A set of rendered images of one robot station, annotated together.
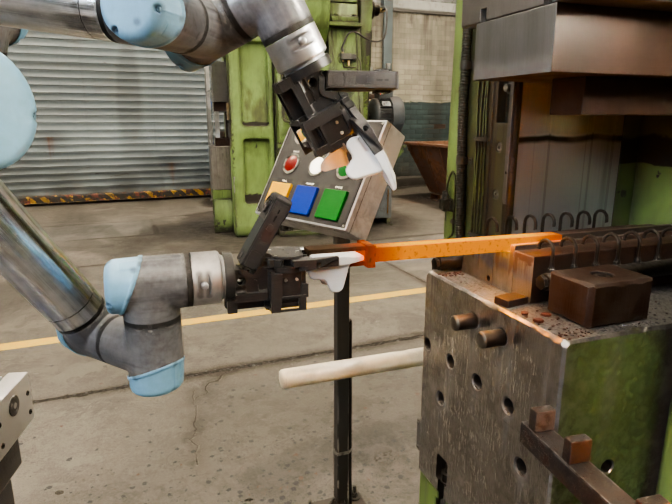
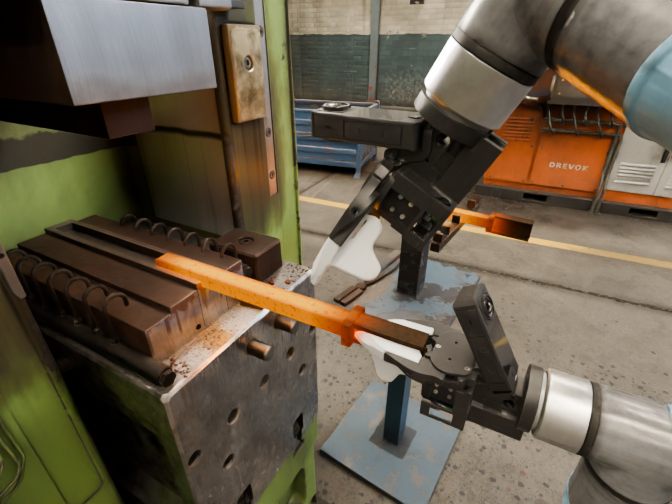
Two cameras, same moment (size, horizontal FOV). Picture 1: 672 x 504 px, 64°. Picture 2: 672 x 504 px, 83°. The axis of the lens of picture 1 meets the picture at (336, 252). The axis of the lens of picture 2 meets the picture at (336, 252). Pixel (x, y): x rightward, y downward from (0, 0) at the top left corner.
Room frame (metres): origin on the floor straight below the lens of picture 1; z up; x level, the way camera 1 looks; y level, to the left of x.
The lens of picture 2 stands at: (1.09, 0.23, 1.33)
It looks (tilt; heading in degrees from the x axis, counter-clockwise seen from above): 29 degrees down; 228
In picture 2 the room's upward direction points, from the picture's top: straight up
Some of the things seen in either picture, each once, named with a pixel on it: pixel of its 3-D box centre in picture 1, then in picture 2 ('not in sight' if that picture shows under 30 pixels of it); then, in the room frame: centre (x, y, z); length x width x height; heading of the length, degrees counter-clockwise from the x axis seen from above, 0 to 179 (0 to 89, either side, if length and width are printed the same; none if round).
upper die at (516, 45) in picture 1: (611, 51); (45, 49); (1.00, -0.48, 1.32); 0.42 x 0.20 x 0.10; 110
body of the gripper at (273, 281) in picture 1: (264, 278); (476, 384); (0.76, 0.10, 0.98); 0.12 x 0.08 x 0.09; 110
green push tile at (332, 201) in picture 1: (332, 205); not in sight; (1.26, 0.01, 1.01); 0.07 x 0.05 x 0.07; 45
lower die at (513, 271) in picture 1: (588, 252); (118, 272); (1.00, -0.48, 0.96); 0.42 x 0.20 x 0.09; 110
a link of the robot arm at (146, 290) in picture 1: (149, 285); (645, 441); (0.71, 0.25, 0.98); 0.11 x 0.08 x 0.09; 110
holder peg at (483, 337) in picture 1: (490, 338); (287, 324); (0.79, -0.24, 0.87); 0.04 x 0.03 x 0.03; 110
